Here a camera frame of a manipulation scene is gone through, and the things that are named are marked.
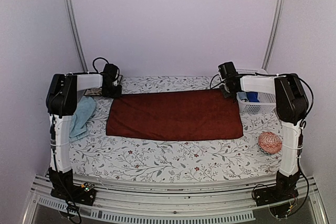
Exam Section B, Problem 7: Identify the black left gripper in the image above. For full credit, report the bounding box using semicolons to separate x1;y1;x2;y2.
102;83;122;98

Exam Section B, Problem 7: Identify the dark red towel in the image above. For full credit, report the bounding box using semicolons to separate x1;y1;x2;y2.
106;89;243;141

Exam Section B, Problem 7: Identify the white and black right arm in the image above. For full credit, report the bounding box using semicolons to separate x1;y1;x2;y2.
220;70;309;201

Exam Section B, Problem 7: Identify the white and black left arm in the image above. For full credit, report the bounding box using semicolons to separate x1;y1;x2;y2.
46;70;121;200

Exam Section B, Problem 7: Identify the floral dark-rimmed tray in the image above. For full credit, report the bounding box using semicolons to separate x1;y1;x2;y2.
84;74;123;97

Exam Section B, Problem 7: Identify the blue object in basket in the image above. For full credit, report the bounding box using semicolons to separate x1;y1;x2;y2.
246;92;259;103

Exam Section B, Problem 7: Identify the light blue towel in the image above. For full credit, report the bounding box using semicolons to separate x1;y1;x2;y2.
69;96;96;142

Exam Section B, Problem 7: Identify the white perforated plastic basket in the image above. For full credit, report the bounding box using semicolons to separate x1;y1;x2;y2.
237;72;276;114

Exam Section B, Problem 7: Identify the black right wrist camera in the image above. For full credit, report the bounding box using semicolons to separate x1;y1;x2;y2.
218;61;238;80

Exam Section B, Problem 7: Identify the black right camera cable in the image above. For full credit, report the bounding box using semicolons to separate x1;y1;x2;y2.
210;66;224;91

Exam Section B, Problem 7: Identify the black camera cable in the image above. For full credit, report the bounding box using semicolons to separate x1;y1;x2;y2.
92;57;110;74
210;66;224;91

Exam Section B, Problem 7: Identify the black left camera cable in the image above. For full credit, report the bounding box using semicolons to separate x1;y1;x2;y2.
92;57;110;74

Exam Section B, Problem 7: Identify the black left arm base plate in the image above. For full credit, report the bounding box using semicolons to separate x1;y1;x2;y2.
50;183;97;206

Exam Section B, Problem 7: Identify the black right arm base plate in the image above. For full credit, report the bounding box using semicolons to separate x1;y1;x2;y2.
251;184;299;206

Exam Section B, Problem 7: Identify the aluminium front rail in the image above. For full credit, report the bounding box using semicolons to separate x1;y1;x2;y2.
23;175;330;223

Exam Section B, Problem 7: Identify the aluminium frame post right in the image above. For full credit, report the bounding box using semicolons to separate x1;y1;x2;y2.
261;0;285;71

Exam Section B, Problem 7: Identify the aluminium frame post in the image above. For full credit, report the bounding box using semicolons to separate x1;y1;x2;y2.
261;0;285;71
64;0;88;72

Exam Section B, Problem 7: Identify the aluminium frame post left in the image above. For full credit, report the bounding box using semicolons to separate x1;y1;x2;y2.
64;0;88;72

